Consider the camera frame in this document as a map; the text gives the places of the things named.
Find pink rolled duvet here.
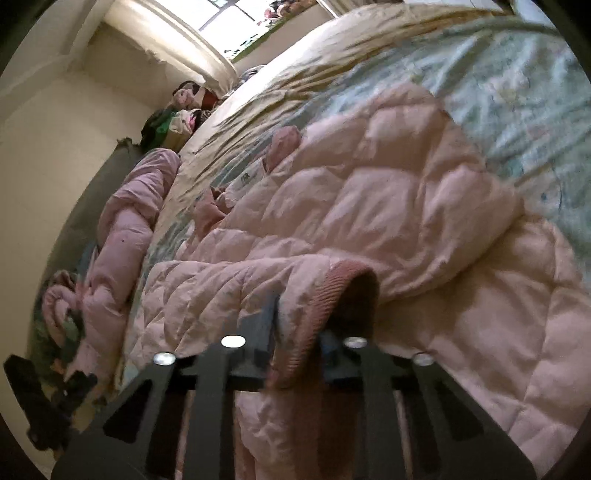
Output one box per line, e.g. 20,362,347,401
41,148,183,379

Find beige bed sheet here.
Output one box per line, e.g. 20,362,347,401
178,2,509,162

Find round bed with cartoon sheet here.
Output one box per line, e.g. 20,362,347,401
152,25,588,241

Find grey padded headboard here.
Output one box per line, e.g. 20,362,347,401
28,138,139,324

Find clothes on window sill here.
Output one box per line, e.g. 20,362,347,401
259,0,319,24

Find window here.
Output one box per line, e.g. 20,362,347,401
198,0,324,58

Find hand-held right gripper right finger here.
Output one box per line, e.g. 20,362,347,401
318,330,539,480

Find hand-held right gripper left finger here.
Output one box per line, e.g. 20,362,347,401
51,295,282,480

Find pink quilted coat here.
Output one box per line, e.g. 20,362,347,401
122,83,591,480

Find pile of mixed clothes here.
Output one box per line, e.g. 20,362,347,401
141,80,222,151

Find cream curtain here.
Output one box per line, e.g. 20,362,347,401
104,0,238,93

